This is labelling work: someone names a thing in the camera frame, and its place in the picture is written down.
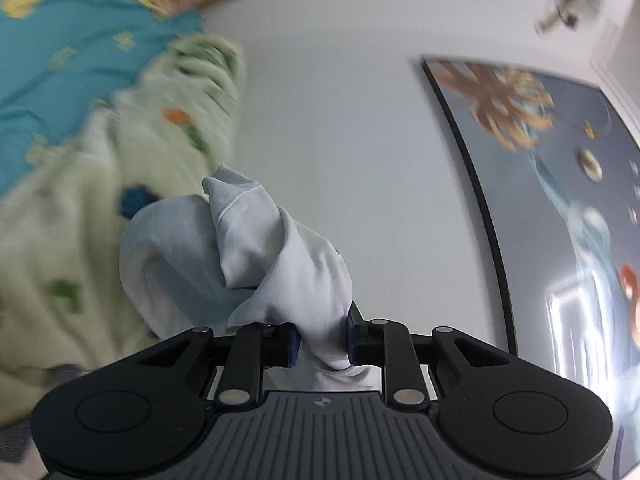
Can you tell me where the green fleece blanket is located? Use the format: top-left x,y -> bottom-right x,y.
0,34 -> 247,433

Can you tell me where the framed leaf wall painting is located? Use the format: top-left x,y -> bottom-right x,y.
420,55 -> 640,406

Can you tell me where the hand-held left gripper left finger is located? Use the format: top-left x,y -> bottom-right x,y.
135,322 -> 302,408

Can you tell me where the light grey printed T-shirt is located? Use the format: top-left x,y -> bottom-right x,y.
119,162 -> 377,392

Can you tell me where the teal printed bed sheet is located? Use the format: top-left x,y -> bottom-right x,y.
0,0 -> 207,198

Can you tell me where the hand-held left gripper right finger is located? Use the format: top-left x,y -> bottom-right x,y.
345,302 -> 511,408

